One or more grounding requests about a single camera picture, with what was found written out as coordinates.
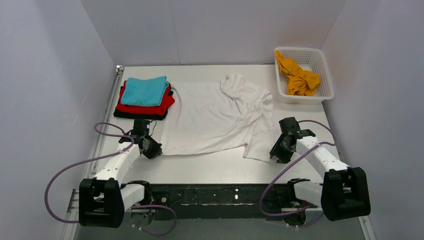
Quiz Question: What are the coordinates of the orange t shirt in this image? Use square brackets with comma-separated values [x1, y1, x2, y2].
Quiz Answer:
[274, 50, 321, 97]

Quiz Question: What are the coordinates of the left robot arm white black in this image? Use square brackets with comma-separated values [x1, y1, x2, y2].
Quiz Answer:
[78, 119, 162, 228]

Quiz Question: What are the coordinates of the folded cyan t shirt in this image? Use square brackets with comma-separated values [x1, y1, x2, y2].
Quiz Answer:
[120, 76, 168, 107]

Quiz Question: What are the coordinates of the white plastic basket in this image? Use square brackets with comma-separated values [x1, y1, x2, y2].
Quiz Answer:
[274, 47, 335, 105]

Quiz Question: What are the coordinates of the white t shirt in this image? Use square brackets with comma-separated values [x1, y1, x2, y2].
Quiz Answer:
[160, 73, 276, 162]

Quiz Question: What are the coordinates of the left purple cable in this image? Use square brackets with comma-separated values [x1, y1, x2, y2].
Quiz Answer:
[44, 122, 178, 237]

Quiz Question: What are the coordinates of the folded black t shirt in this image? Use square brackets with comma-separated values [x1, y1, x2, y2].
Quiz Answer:
[113, 108, 168, 121]

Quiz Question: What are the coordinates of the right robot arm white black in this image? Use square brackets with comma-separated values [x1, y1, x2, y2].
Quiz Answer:
[259, 117, 371, 221]

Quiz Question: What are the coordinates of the aluminium frame rail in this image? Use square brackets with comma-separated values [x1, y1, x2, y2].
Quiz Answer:
[61, 65, 125, 240]

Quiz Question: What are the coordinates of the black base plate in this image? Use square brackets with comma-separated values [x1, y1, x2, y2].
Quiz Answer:
[119, 183, 319, 223]

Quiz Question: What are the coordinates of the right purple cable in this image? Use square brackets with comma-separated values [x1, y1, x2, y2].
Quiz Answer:
[258, 119, 337, 229]

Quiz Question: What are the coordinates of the purple cable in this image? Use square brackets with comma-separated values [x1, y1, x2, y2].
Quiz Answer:
[44, 122, 178, 237]
[258, 119, 337, 229]

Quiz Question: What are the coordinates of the folded red t shirt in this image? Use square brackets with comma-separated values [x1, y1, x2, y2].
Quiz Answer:
[115, 81, 175, 117]

